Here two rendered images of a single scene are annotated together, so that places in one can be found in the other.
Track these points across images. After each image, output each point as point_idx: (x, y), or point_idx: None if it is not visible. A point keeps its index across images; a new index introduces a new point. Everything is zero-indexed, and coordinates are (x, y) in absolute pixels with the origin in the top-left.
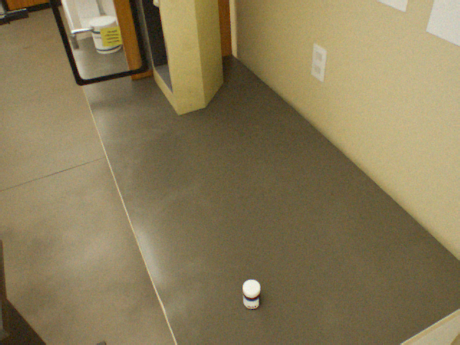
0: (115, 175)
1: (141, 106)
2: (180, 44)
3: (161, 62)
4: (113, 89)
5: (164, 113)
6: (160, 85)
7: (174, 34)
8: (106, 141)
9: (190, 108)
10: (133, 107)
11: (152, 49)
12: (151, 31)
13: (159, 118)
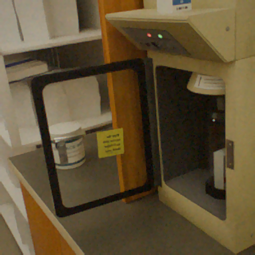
0: None
1: (166, 243)
2: (250, 144)
3: (172, 175)
4: (104, 218)
5: (210, 252)
6: (178, 208)
7: (245, 131)
8: None
9: (250, 240)
10: (153, 246)
11: (165, 157)
12: (165, 133)
13: None
